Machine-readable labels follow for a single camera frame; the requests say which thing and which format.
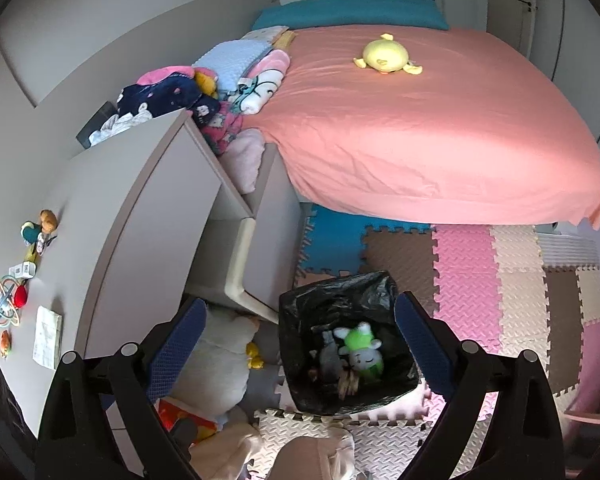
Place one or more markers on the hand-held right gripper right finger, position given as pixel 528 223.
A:
pixel 420 345

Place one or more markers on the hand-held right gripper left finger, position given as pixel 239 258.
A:
pixel 180 345

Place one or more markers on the black bag-lined bin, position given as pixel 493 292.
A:
pixel 305 385

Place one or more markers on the white paper sheet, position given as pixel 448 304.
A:
pixel 47 337

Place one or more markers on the red ball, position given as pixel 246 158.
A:
pixel 20 296

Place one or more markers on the small black white toy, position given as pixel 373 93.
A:
pixel 42 245

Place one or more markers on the small white box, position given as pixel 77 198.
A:
pixel 22 271

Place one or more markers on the small orange toy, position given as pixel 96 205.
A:
pixel 5 342

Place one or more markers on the small brown plush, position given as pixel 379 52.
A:
pixel 48 218

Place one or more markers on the teal toy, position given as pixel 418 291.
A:
pixel 30 232

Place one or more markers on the large white plush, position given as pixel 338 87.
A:
pixel 215 360

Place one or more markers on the green white plush toy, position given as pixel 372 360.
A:
pixel 365 347

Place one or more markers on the red yellow package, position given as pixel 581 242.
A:
pixel 185 415

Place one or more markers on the foam puzzle floor mats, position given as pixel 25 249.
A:
pixel 465 280

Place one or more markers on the grey soft toy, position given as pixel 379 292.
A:
pixel 330 357

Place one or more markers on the beige plush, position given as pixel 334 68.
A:
pixel 235 450

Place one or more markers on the person's leg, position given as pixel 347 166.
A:
pixel 310 460

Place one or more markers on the pink plastic rim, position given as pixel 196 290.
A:
pixel 587 417

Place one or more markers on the light pink cushion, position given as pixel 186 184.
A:
pixel 245 157

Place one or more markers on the bed with pink sheet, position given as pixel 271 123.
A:
pixel 405 135

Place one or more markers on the pink printed blanket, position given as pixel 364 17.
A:
pixel 220 125

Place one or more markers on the white clothes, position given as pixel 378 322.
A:
pixel 122 122

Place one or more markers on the black box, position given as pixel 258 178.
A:
pixel 97 122

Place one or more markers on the navy printed cloth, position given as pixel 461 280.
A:
pixel 155 95

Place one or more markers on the yellow orange plush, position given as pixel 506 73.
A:
pixel 206 82

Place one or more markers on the pink plush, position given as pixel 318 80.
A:
pixel 162 74

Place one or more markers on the pink white folded blanket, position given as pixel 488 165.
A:
pixel 265 80

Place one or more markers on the light blue blanket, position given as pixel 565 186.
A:
pixel 230 57

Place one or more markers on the yellow plush duck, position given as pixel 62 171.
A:
pixel 382 55

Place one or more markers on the white patterned pillow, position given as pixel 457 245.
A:
pixel 267 34

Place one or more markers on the teal pillow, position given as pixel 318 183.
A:
pixel 350 12

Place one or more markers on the white door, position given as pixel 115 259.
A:
pixel 510 5

